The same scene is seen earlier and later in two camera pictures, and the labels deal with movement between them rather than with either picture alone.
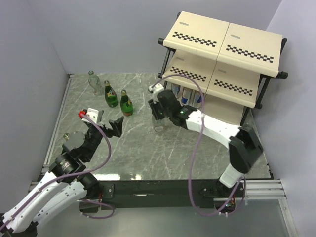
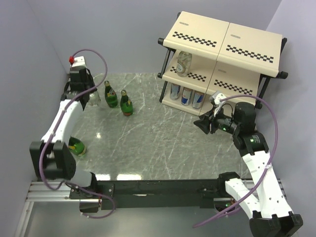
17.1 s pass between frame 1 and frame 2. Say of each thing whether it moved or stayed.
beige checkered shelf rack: stayed
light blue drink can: stayed
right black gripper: moved
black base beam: stayed
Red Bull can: stayed
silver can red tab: stayed
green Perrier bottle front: stayed
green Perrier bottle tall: stayed
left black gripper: moved
